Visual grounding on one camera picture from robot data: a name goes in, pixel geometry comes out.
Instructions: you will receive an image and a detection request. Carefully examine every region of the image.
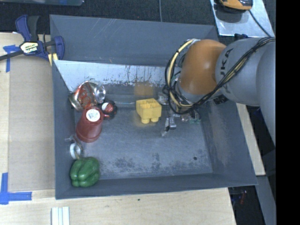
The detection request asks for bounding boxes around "green toy bell pepper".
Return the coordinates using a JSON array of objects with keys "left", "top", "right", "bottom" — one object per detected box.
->
[{"left": 69, "top": 156, "right": 101, "bottom": 188}]

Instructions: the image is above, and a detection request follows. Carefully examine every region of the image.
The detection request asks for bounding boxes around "red-brown plastic cup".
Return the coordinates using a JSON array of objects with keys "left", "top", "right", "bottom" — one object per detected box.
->
[{"left": 75, "top": 105, "right": 111, "bottom": 143}]

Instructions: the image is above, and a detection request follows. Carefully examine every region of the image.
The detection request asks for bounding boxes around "yellow toy building block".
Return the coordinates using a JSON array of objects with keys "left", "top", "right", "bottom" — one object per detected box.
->
[{"left": 135, "top": 97, "right": 163, "bottom": 125}]

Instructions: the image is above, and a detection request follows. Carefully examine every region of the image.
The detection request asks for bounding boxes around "black red white toy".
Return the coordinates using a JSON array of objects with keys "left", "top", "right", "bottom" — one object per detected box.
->
[{"left": 100, "top": 100, "right": 118, "bottom": 120}]

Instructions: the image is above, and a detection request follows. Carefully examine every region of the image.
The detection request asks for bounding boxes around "grey metal bin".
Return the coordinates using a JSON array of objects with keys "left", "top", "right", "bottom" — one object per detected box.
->
[{"left": 49, "top": 14, "right": 259, "bottom": 200}]

